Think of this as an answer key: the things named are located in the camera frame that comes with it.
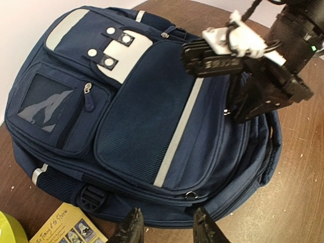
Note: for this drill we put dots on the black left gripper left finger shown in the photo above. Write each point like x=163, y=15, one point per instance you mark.
x=131, y=229

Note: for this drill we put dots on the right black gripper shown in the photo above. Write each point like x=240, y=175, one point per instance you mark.
x=268, y=88

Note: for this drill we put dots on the lime green plastic bowl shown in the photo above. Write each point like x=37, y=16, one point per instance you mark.
x=11, y=230

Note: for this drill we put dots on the yellow paperback book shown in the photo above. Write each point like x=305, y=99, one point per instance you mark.
x=68, y=224

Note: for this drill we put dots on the navy blue backpack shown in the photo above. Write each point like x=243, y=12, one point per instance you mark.
x=103, y=116

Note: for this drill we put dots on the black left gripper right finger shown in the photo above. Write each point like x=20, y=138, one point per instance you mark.
x=205, y=229

